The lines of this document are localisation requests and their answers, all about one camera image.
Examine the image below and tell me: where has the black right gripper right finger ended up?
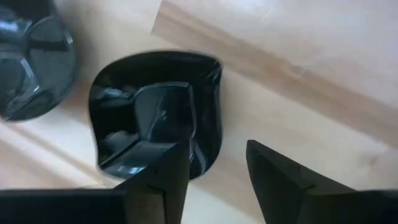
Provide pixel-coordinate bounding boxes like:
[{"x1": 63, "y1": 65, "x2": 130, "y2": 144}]
[{"x1": 247, "y1": 139, "x2": 354, "y2": 224}]

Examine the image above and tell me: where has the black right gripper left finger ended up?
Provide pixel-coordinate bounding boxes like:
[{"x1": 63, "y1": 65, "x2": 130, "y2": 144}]
[{"x1": 113, "y1": 138, "x2": 191, "y2": 224}]

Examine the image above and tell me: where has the black wavy square mini plate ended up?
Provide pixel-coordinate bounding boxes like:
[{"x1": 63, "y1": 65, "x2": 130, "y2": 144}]
[{"x1": 88, "y1": 50, "x2": 224, "y2": 181}]

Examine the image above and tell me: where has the black leaf-shaped mini plate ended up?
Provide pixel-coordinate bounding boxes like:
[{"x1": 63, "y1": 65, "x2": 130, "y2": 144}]
[{"x1": 0, "y1": 9, "x2": 78, "y2": 122}]

